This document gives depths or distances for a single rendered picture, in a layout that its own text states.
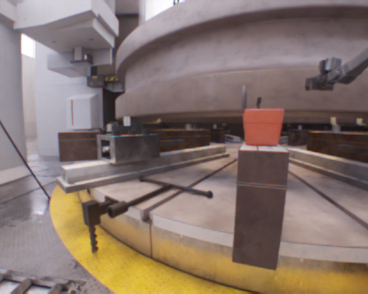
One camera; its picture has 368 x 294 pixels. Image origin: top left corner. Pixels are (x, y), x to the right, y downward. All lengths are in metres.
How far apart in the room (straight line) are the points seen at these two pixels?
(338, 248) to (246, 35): 1.38
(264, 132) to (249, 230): 0.32
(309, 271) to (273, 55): 1.29
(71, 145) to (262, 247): 2.42
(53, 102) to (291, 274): 5.50
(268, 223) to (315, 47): 1.28
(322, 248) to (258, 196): 0.42
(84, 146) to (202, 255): 2.08
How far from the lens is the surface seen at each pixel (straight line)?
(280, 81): 1.33
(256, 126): 0.67
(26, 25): 3.66
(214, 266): 1.02
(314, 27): 1.66
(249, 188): 0.58
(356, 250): 0.98
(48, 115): 5.67
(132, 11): 5.23
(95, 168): 1.53
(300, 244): 0.89
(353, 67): 0.99
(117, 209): 1.01
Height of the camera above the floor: 0.75
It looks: 7 degrees down
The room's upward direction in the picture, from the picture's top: straight up
